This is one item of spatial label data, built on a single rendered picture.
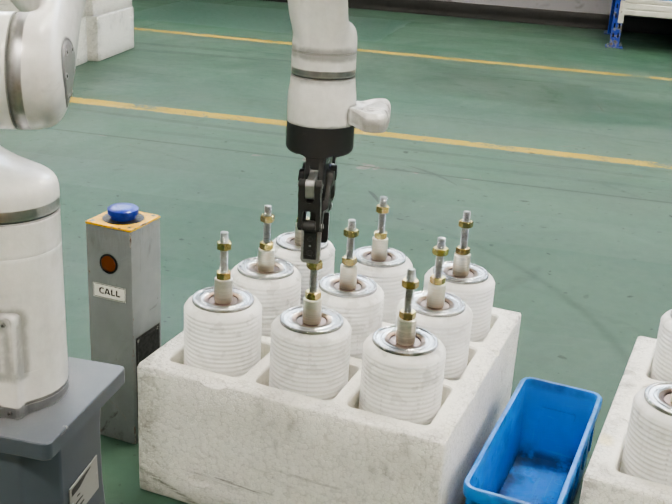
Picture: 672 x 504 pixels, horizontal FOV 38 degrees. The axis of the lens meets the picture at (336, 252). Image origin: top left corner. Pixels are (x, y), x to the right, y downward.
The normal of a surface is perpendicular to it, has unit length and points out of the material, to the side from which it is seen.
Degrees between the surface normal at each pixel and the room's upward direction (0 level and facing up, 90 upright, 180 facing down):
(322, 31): 100
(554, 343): 0
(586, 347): 0
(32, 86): 94
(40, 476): 90
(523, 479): 0
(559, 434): 88
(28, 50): 60
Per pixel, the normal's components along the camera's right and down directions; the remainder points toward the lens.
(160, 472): -0.38, 0.31
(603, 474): 0.05, -0.93
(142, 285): 0.92, 0.18
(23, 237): 0.56, 0.32
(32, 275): 0.72, 0.28
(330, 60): 0.21, 0.36
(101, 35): 0.98, 0.11
